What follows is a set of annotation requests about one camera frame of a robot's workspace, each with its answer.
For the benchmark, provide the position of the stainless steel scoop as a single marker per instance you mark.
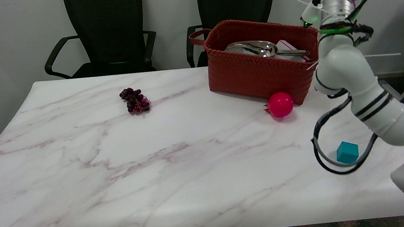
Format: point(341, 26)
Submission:
point(255, 48)

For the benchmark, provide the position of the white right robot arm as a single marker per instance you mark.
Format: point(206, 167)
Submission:
point(348, 67)

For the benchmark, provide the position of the red woven basket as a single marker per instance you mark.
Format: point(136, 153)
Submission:
point(257, 75)

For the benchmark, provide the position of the white pink box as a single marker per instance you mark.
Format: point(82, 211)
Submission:
point(285, 44)

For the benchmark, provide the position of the black mesh office chair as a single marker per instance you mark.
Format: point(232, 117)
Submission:
point(106, 26)
point(236, 0)

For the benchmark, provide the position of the pink toy pomegranate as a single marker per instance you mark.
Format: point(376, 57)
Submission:
point(280, 104)

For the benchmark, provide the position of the teal cube block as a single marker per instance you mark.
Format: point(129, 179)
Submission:
point(347, 152)

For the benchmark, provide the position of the dark purple toy grapes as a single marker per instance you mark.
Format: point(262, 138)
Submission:
point(135, 100)

